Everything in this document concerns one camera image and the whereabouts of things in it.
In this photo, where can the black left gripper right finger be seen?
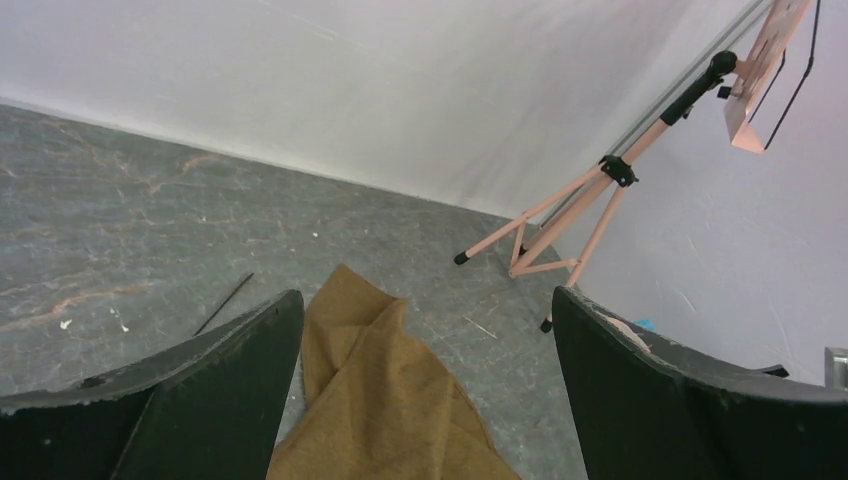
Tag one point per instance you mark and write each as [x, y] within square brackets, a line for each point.
[648, 407]

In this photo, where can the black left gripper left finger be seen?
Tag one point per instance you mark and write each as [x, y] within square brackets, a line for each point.
[207, 408]

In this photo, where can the black fork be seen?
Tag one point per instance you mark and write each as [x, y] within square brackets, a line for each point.
[221, 303]

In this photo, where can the brown cloth napkin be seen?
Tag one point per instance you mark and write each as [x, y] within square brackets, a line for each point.
[380, 403]

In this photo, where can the colourful toy block structure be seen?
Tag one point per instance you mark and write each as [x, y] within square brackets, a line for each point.
[646, 324]

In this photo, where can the pink music stand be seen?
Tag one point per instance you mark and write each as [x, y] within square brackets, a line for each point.
[744, 84]

